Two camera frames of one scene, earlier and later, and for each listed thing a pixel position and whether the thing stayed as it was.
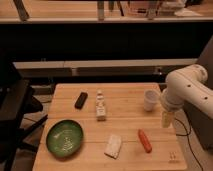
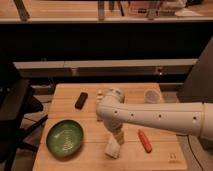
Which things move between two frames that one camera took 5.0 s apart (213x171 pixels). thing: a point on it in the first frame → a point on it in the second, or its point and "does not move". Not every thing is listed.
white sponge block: (114, 146) does not move
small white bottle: (100, 106) does not move
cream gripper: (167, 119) → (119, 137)
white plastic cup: (151, 98) does not move
